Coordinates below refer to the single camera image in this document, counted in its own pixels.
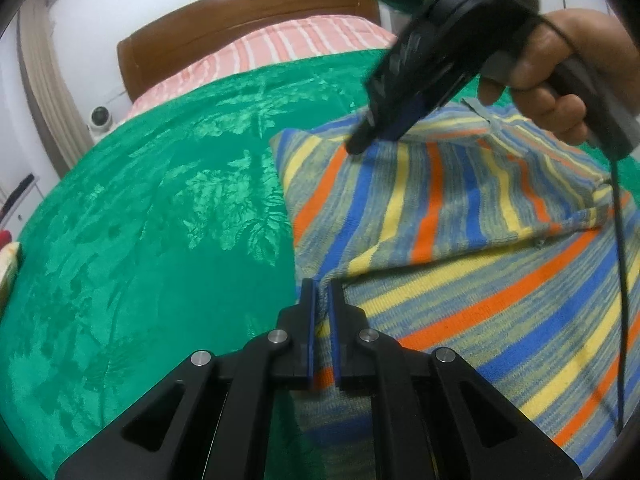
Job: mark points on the green floral bedspread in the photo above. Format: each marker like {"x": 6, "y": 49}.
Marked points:
{"x": 169, "y": 236}

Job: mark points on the pink striped bed sheet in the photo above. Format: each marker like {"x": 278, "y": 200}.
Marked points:
{"x": 285, "y": 42}

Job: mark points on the striped knit sweater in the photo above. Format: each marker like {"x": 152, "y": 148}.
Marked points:
{"x": 480, "y": 232}

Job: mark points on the white security camera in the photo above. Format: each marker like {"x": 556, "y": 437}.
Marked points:
{"x": 100, "y": 123}

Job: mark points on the brown wooden headboard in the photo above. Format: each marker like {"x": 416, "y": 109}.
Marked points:
{"x": 171, "y": 43}

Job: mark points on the beige curtain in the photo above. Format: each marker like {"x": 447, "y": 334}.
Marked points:
{"x": 61, "y": 130}

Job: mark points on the right hand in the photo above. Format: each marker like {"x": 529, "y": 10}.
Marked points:
{"x": 598, "y": 40}

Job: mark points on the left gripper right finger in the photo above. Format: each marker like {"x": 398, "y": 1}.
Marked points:
{"x": 433, "y": 415}

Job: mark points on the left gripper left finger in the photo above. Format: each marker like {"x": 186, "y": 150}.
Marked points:
{"x": 209, "y": 418}

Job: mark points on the red cloth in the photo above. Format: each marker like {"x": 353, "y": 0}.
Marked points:
{"x": 5, "y": 238}

